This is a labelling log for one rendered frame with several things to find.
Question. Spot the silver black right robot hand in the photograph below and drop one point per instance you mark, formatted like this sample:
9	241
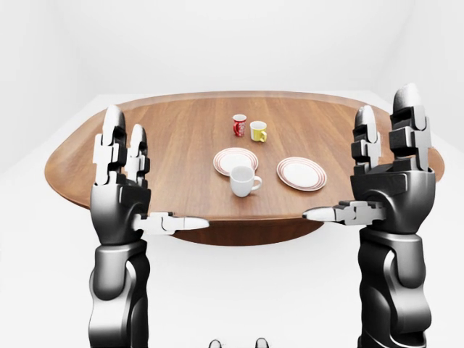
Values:
398	203

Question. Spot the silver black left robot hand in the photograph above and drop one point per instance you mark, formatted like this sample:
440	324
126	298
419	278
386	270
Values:
116	206

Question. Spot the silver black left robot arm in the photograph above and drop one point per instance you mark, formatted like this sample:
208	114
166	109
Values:
119	293

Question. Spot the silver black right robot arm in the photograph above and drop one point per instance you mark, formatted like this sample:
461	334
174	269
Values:
395	290

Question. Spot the red-ringed white plate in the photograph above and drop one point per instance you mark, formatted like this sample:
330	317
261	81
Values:
301	173
232	159

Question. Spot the red patterned mug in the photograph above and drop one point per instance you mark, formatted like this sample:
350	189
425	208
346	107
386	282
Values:
239	125

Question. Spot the yellow and white mug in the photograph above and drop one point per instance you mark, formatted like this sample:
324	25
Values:
258	131

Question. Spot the round dark wooden table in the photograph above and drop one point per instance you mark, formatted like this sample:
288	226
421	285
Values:
188	152

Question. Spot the small dark rounded shape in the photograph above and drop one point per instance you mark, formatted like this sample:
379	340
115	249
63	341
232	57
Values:
216	343
261	343

